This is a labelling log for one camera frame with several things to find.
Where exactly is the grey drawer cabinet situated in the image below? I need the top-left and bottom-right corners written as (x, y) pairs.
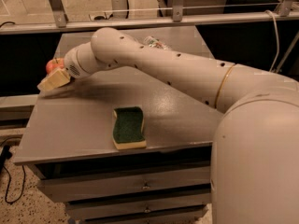
top-left (14, 26), bottom-right (221, 224)

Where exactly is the green yellow sponge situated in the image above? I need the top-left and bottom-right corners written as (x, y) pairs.
top-left (112, 106), bottom-right (147, 150)

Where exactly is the red apple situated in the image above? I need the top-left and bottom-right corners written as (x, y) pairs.
top-left (46, 58), bottom-right (64, 74)

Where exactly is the metal guard rail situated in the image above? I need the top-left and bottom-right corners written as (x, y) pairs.
top-left (0, 0), bottom-right (299, 34)

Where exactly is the crushed drink can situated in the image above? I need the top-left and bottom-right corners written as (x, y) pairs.
top-left (144, 35), bottom-right (171, 50)

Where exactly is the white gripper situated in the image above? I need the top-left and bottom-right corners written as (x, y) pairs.
top-left (37, 42), bottom-right (108, 91)

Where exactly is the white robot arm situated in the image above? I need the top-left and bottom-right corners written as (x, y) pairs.
top-left (37, 28), bottom-right (299, 224)

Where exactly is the white cable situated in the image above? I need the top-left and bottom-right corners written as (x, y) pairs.
top-left (264, 9), bottom-right (280, 73)

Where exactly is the black floor cable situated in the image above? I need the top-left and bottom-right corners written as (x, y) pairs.
top-left (0, 136), bottom-right (26, 205)

